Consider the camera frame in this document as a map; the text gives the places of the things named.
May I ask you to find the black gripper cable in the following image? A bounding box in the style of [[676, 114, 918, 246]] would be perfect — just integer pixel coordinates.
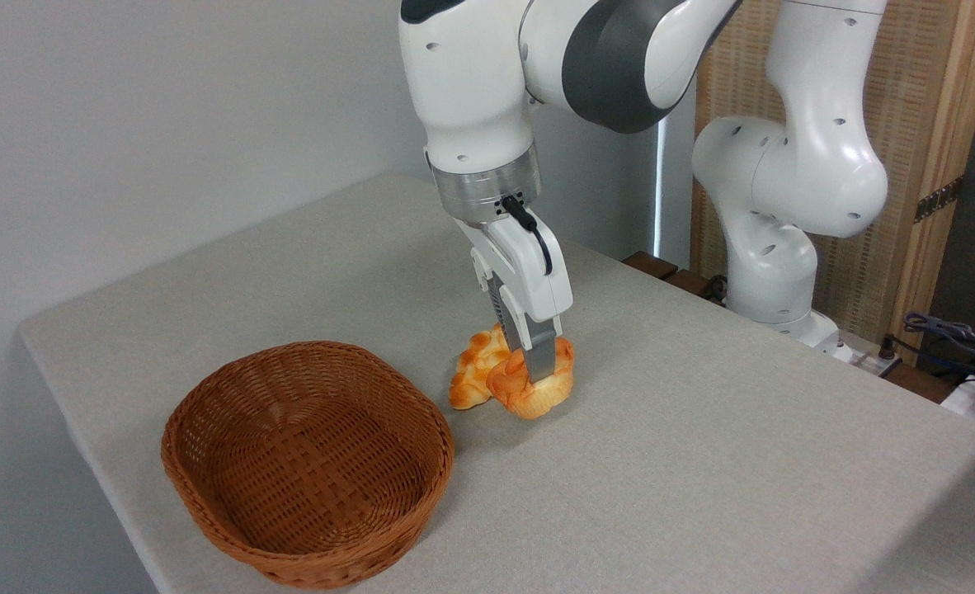
[[500, 196, 554, 277]]

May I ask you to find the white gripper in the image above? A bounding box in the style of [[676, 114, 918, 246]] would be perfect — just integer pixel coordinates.
[[455, 210, 574, 384]]

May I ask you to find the brown wooden board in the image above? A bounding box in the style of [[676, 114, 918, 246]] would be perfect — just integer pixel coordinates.
[[885, 363, 960, 405]]

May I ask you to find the white power strip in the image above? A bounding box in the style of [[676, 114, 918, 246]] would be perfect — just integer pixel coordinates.
[[844, 338, 902, 379]]

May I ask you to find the dark metal screen hinge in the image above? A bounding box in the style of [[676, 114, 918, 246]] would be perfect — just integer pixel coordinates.
[[915, 176, 965, 224]]

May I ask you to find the bundle of black cables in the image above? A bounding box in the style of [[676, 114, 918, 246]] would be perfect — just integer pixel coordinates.
[[883, 311, 975, 390]]

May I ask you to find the brown wicker basket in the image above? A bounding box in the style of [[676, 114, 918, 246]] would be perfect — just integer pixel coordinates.
[[161, 341, 455, 590]]

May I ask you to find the round knotted bread roll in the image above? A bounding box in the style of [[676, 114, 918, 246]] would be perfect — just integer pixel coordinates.
[[486, 336, 576, 421]]

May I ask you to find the long braided bread loaf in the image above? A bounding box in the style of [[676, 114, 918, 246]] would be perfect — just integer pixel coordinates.
[[448, 322, 513, 411]]

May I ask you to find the dark brown wooden block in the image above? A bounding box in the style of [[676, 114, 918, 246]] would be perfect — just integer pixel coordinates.
[[624, 252, 680, 281], [663, 269, 728, 307]]

